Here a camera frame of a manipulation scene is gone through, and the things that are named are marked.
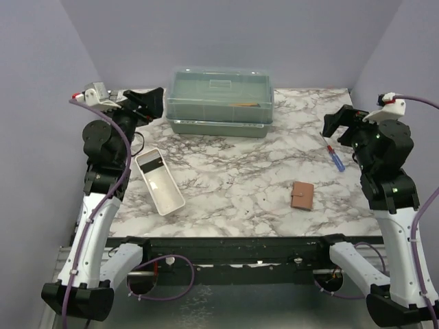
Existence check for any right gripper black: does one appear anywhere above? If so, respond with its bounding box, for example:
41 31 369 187
323 102 381 171

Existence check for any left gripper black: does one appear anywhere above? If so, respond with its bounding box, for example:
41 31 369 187
100 87 164 165

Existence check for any red blue screwdriver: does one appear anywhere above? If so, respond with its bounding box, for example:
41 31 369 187
320 133 345 172

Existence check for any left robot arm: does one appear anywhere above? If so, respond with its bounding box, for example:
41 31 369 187
41 87 164 328

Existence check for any brown leather card holder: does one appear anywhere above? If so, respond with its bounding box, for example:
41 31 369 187
291 181 314 211

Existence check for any black credit card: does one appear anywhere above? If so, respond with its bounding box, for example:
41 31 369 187
140 158 163 174

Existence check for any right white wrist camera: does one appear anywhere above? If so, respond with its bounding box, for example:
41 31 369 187
362 93 406 123

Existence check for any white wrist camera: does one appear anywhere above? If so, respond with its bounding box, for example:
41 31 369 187
362 93 406 123
72 82 121 112

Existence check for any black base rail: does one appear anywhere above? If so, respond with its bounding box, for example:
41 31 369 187
106 234 385 285

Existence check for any white rectangular tray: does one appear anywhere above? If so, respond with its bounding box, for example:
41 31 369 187
134 148 186 217

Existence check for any green clear-lid storage box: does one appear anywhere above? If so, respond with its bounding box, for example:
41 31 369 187
166 67 274 138

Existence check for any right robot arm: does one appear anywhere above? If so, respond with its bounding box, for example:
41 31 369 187
315 105 438 328

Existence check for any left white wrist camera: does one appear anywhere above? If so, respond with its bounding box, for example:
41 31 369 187
72 82 121 112

